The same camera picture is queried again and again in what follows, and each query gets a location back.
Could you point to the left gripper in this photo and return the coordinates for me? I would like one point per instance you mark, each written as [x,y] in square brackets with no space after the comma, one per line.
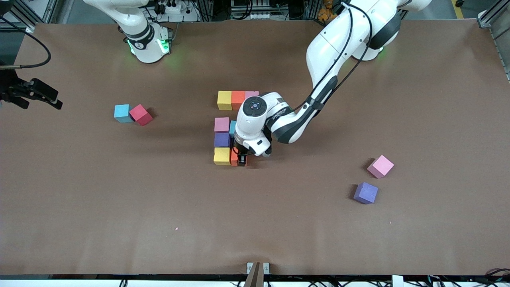
[241,157]

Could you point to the orange foam cube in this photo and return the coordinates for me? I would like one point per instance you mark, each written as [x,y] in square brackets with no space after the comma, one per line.
[234,158]
[237,99]

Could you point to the aluminium frame profile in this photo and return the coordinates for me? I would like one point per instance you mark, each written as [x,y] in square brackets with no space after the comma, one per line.
[484,20]
[28,29]

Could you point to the white power strip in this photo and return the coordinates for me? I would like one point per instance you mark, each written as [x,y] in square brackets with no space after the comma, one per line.
[171,7]

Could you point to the metal bracket with brown post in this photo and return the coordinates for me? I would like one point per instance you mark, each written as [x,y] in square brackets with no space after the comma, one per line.
[257,275]

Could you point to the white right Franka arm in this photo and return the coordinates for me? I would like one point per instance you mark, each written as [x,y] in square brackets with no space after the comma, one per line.
[139,40]

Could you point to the white label tag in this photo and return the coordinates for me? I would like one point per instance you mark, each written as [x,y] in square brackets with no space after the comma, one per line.
[397,281]

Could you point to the aluminium side rail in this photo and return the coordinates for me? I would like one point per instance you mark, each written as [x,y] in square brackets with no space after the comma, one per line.
[503,59]

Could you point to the red foam cube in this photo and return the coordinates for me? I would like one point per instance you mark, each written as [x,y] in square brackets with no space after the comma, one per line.
[141,114]

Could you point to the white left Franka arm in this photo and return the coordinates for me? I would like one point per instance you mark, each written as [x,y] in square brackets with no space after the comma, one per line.
[255,105]

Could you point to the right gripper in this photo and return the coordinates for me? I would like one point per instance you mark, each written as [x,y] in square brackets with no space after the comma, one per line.
[12,88]

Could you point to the grey equipment rack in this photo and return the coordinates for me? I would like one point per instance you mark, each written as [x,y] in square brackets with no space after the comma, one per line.
[259,16]

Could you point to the bag of orange snacks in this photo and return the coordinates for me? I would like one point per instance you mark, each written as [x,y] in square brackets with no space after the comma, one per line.
[324,12]

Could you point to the pink foam cube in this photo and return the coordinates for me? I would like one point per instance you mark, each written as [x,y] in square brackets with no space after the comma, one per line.
[380,166]
[252,94]
[222,124]

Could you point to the violet foam cube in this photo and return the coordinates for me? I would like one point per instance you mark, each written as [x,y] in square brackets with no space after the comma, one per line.
[365,193]
[222,139]

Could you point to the yellow foam cube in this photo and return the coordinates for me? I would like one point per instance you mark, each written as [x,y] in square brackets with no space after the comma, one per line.
[224,100]
[222,156]

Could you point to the cyan foam cube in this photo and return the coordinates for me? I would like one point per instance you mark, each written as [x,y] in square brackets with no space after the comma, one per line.
[232,127]
[121,113]

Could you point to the brown table mat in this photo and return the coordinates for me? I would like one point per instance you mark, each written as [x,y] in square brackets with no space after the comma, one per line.
[239,219]

